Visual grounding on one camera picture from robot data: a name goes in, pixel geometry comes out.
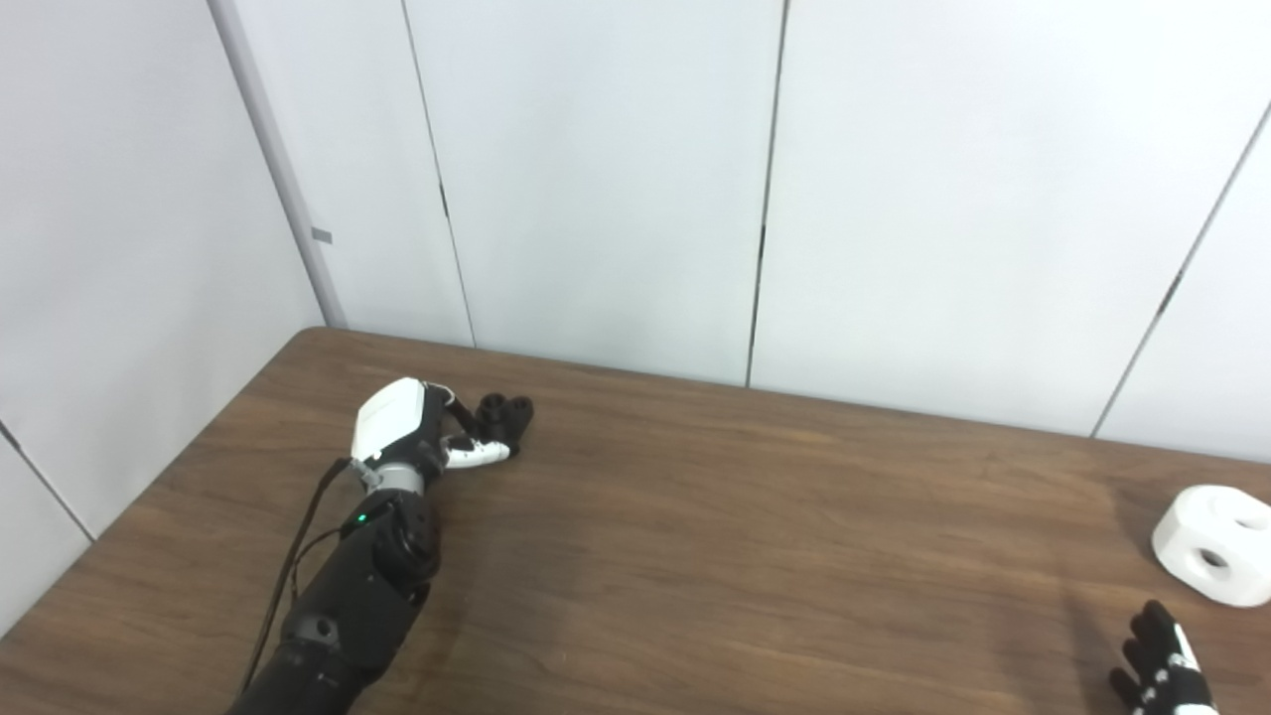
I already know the black flanged holder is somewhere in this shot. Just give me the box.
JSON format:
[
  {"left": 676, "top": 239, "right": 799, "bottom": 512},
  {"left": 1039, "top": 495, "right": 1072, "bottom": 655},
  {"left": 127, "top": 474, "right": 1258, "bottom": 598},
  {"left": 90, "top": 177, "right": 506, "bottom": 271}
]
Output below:
[{"left": 467, "top": 393, "right": 535, "bottom": 450}]

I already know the grey wall corner post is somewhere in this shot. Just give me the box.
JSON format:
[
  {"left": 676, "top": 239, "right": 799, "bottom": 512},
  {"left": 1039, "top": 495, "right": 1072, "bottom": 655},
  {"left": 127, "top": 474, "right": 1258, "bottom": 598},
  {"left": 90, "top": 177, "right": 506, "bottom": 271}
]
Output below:
[{"left": 207, "top": 0, "right": 349, "bottom": 330}]

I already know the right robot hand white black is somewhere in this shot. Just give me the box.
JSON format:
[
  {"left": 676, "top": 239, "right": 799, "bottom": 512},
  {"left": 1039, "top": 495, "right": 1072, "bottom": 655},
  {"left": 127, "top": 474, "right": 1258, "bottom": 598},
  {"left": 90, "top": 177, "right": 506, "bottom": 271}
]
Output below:
[{"left": 1109, "top": 600, "right": 1221, "bottom": 715}]

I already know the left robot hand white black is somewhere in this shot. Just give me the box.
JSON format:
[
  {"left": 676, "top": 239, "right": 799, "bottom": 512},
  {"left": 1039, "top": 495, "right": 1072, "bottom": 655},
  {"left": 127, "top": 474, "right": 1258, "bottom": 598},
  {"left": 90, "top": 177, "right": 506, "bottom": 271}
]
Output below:
[{"left": 351, "top": 377, "right": 512, "bottom": 479}]

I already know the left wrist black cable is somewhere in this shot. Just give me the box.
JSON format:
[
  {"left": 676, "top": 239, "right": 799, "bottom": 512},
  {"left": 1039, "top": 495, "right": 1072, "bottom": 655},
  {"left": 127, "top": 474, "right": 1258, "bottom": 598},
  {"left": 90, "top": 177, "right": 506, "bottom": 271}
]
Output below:
[{"left": 238, "top": 457, "right": 384, "bottom": 696}]

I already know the round white piece with holes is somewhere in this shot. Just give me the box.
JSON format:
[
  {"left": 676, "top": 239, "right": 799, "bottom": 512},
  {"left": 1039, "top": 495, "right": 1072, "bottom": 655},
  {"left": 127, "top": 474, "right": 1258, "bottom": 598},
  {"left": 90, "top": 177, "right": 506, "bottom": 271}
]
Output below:
[{"left": 1151, "top": 485, "right": 1271, "bottom": 608}]

